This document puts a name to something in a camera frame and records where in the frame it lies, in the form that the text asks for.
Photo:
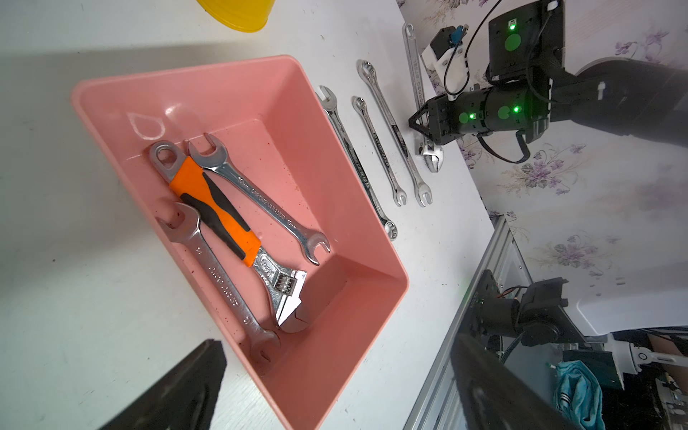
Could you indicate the pink plastic storage box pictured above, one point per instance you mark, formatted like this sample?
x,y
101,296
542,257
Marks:
x,y
268,117

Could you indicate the long chrome combination wrench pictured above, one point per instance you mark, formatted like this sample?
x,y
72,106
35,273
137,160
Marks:
x,y
422,191

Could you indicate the large forged steel wrench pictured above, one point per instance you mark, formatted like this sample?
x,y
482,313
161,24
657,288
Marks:
x,y
434,156

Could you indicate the small chrome combination wrench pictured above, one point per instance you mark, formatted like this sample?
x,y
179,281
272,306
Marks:
x,y
398,194

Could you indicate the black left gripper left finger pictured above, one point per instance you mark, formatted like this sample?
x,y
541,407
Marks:
x,y
184,398

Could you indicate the teal cloth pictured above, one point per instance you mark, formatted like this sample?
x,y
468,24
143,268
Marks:
x,y
578,395

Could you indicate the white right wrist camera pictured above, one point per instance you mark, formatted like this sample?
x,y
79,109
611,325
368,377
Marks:
x,y
444,59

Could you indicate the chrome end wrench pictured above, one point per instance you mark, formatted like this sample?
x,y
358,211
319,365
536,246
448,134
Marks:
x,y
329,103

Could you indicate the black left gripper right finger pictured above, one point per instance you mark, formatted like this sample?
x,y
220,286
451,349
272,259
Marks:
x,y
493,397

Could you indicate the yellow pencil cup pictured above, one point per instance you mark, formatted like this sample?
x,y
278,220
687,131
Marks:
x,y
242,15

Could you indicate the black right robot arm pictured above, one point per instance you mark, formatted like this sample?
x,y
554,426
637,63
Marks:
x,y
529,87

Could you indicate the orange handled adjustable wrench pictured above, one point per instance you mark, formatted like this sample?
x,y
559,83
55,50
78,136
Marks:
x,y
194,186

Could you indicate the double open end wrench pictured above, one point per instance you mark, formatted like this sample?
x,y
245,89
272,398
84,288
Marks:
x,y
218,162

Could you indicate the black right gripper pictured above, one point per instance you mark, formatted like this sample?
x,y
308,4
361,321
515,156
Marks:
x,y
442,120

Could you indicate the thin open end wrench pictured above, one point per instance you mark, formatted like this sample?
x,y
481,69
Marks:
x,y
189,234

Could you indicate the aluminium mounting rail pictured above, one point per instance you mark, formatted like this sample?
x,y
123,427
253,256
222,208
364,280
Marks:
x,y
502,266

